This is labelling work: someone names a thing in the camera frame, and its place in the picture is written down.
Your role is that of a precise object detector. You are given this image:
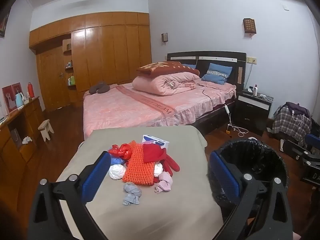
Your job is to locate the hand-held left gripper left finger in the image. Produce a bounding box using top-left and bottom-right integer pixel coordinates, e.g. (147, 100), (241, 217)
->
(29, 151), (112, 240)

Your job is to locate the red brown blanket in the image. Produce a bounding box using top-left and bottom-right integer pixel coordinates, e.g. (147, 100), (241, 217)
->
(136, 60), (200, 77)

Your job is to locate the large wooden wall lamp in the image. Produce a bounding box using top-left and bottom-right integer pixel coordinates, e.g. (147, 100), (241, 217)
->
(243, 18), (257, 35)

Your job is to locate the white plastic bag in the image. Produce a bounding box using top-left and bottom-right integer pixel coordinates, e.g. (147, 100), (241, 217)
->
(109, 164), (127, 180)

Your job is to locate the black trash bin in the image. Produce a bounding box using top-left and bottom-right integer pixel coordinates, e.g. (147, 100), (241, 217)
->
(206, 138), (289, 240)

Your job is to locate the white box with blue print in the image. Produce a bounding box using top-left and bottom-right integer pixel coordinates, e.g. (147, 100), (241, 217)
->
(142, 134), (170, 153)

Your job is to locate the pink bedsheet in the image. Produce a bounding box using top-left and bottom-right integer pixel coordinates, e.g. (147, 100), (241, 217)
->
(82, 81), (237, 139)

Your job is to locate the grey paper bag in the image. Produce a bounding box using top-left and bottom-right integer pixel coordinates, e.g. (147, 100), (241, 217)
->
(10, 127), (22, 148)

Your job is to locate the plaid cloth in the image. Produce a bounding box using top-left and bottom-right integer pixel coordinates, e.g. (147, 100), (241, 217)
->
(271, 105), (312, 147)

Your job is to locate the grey blue sock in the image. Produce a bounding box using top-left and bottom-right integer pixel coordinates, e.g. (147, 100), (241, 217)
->
(122, 182), (142, 206)

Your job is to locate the purple cloth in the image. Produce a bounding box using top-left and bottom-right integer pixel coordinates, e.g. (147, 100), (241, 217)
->
(285, 102), (310, 118)

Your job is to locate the light blue kettle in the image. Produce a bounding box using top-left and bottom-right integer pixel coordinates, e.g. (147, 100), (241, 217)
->
(15, 92), (25, 108)

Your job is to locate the wooden wardrobe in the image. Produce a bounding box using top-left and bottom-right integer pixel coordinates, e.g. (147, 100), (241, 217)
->
(29, 12), (153, 113)

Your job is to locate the dark nightstand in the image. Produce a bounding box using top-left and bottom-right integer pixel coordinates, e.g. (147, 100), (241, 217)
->
(234, 90), (273, 137)

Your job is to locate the framed wall picture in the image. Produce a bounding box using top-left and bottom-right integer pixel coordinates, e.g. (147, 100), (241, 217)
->
(0, 12), (9, 38)

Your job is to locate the dark wooden bed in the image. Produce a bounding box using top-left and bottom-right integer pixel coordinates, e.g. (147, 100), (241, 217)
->
(82, 51), (247, 140)

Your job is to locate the folded pink quilt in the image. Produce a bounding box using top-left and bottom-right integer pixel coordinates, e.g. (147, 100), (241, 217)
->
(132, 71), (200, 96)

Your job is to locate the wooden dresser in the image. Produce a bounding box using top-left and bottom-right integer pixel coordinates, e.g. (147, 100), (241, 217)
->
(0, 96), (45, 205)

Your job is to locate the small white stool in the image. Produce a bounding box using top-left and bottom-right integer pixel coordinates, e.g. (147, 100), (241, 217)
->
(38, 120), (55, 142)

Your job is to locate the blue pillow with patterned band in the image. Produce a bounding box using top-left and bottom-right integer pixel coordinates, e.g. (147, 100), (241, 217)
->
(201, 63), (233, 85)

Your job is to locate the beige table cover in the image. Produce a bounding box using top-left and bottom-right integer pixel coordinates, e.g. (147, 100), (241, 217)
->
(21, 125), (224, 240)

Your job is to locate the red cloth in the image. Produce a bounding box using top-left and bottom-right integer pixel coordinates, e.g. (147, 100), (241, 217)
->
(142, 144), (180, 179)

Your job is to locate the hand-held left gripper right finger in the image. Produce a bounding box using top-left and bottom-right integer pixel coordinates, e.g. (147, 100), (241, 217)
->
(209, 151), (294, 240)

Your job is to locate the orange knitted cloth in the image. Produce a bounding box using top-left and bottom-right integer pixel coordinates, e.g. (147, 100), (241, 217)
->
(122, 140), (156, 186)

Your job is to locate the large red photo frame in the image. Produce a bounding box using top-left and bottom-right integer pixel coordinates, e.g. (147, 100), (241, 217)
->
(2, 85), (18, 113)

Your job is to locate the blue plastic bag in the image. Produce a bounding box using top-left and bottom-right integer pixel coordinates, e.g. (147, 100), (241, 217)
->
(110, 155), (125, 166)

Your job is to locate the small red photo frame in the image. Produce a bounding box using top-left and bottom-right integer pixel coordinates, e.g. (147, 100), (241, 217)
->
(11, 82), (23, 98)

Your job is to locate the white charging cable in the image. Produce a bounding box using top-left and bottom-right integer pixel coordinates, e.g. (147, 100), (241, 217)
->
(291, 112), (305, 130)

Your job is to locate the brown neck pillow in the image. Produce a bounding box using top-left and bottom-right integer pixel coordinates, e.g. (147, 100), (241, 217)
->
(89, 81), (110, 94)

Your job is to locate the pink sock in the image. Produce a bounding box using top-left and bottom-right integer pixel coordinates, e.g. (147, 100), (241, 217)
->
(154, 171), (173, 194)

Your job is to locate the white floor cable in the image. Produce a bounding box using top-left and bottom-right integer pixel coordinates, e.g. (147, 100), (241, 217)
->
(227, 121), (249, 137)

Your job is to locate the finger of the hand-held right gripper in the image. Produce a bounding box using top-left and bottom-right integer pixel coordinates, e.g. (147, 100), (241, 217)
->
(285, 139), (310, 161)
(306, 133), (320, 147)

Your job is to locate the red plastic bag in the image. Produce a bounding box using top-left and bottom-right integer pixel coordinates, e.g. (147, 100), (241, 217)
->
(108, 144), (132, 160)

